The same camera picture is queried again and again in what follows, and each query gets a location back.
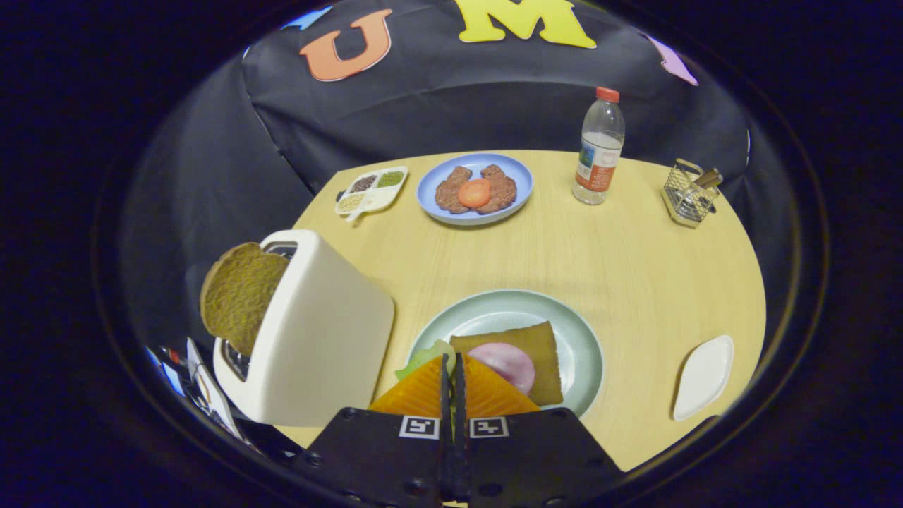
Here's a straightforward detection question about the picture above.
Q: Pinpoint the brown meat patty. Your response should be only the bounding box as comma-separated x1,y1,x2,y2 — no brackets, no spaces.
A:
435,166,473,214
480,164,518,214

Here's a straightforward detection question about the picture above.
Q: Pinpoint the white toaster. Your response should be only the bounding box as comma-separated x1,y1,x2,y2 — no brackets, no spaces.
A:
213,229,396,428

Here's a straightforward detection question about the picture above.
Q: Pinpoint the blue plate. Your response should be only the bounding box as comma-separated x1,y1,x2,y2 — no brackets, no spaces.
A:
416,152,535,226

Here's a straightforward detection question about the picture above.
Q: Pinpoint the pale green plate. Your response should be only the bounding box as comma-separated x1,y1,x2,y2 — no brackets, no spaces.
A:
409,289,605,418

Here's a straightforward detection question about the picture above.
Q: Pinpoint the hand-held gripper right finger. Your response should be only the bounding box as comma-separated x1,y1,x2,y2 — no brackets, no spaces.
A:
455,353,626,508

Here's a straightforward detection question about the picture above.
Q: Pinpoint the small white square plate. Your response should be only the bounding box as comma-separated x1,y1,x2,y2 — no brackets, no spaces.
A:
672,334,735,422

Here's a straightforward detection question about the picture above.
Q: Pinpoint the red tomato slice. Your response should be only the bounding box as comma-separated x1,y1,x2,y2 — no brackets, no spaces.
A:
457,179,492,209

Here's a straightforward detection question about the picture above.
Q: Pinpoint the clear bottle with red cap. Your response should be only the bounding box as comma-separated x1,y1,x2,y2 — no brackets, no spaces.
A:
572,86,626,206

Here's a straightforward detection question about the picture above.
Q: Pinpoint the wire mesh basket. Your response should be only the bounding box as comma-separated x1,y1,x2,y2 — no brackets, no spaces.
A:
662,159,725,229

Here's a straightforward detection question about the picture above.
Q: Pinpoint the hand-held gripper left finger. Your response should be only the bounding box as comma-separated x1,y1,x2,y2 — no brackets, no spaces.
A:
289,353,456,508

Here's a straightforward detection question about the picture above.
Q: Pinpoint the square brown bread slice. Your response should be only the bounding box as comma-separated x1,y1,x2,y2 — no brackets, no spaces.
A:
449,321,565,406

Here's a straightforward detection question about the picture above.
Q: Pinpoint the pink ham slice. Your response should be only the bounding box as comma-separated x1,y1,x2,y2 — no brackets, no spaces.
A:
467,343,537,396

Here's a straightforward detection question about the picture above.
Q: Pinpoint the white divided seasoning tray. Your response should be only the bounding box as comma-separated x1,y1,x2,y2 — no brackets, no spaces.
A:
334,166,410,223

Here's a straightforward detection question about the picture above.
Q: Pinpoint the round-topped brown toast slice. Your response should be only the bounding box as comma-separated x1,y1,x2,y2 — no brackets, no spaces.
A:
200,242,291,356

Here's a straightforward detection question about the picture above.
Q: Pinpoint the green lettuce leaf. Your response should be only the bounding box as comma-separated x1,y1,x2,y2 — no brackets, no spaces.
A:
394,339,456,382

